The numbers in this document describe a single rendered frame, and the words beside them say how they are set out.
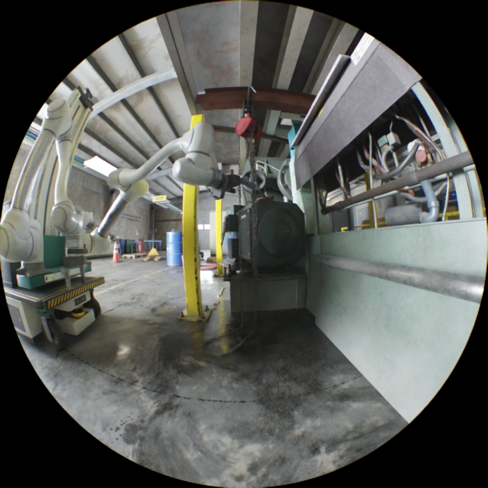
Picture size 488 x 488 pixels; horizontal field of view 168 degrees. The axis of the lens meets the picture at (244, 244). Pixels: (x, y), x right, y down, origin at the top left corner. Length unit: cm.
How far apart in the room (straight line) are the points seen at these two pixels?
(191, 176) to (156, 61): 548
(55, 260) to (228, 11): 200
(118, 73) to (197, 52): 478
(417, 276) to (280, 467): 57
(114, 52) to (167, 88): 236
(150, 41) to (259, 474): 620
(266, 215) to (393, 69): 107
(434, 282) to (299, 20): 138
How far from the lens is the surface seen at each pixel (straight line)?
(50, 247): 134
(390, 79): 81
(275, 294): 135
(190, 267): 120
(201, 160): 68
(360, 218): 773
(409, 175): 58
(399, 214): 74
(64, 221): 76
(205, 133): 72
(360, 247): 74
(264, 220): 107
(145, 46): 578
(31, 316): 120
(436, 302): 54
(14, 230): 89
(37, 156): 97
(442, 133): 62
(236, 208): 140
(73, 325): 116
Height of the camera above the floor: 55
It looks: level
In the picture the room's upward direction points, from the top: 1 degrees counter-clockwise
